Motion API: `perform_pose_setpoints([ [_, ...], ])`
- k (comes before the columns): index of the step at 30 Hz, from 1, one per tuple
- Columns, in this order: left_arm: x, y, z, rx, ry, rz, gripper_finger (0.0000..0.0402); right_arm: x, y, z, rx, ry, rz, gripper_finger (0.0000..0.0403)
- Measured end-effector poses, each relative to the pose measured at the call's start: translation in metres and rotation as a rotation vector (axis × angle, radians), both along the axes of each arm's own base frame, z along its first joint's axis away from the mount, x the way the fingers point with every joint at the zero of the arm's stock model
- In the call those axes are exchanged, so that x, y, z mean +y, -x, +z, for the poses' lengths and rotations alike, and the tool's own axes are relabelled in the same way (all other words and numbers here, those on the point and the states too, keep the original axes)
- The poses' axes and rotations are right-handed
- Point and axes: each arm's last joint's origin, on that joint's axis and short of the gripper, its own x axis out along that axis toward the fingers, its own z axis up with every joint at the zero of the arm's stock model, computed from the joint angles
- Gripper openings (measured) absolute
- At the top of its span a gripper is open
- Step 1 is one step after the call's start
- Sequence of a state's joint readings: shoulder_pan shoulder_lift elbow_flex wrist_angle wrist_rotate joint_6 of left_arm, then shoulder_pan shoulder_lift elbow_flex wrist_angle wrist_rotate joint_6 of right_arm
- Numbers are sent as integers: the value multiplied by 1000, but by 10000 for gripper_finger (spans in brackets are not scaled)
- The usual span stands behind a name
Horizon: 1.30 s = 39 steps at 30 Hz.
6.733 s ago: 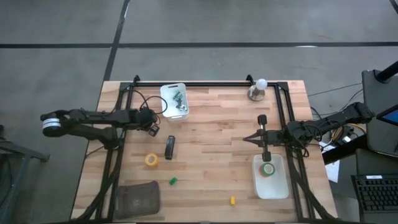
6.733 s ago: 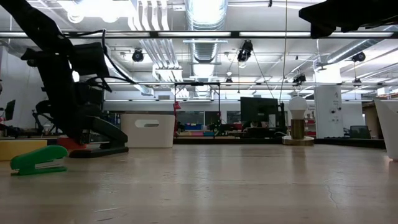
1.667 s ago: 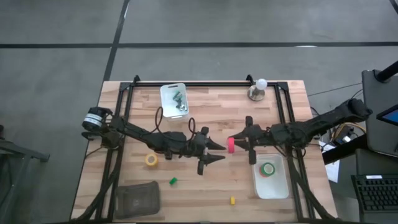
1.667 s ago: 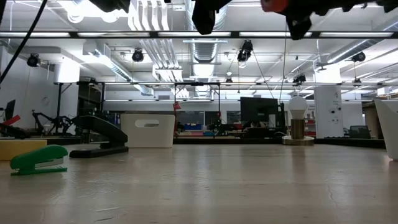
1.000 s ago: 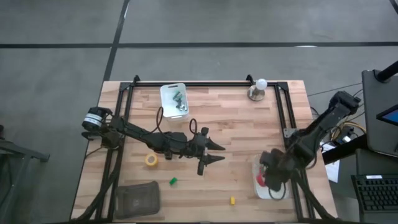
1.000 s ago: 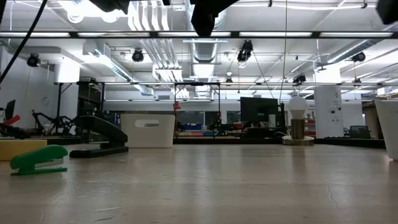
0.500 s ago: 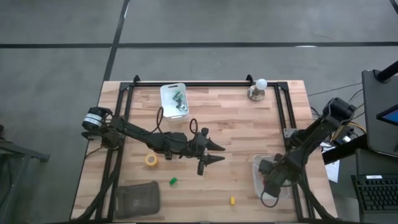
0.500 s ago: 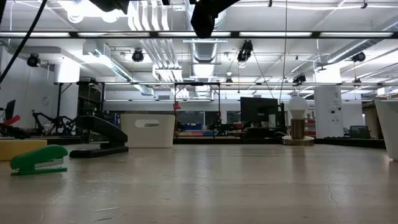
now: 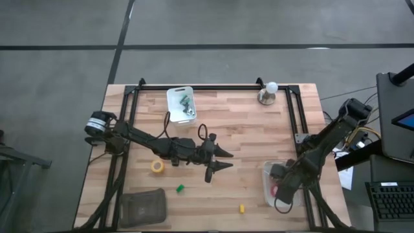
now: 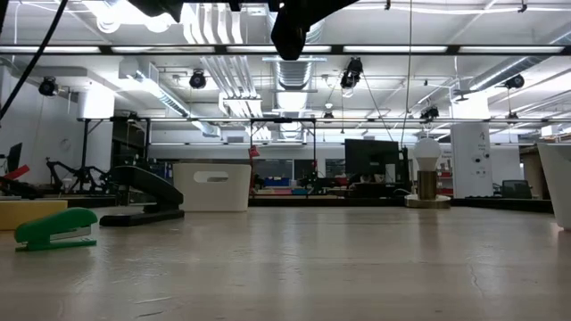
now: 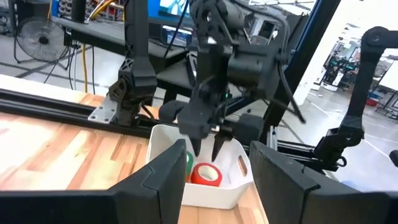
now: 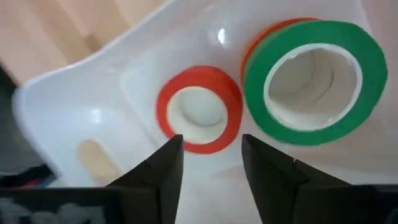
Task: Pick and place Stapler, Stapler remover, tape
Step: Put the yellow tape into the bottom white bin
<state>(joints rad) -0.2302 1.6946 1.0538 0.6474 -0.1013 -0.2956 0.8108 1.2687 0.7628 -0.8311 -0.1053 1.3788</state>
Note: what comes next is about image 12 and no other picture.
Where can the orange tape roll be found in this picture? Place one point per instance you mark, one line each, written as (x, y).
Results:
(264, 32)

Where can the green tape roll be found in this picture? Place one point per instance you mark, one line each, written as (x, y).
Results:
(370, 81)

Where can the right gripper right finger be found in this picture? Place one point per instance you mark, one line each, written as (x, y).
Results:
(295, 199)

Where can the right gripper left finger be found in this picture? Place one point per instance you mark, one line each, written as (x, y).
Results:
(155, 186)

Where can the white plastic bin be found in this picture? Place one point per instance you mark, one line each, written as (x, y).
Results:
(77, 109)

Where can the red tape roll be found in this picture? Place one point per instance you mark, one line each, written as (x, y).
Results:
(231, 93)

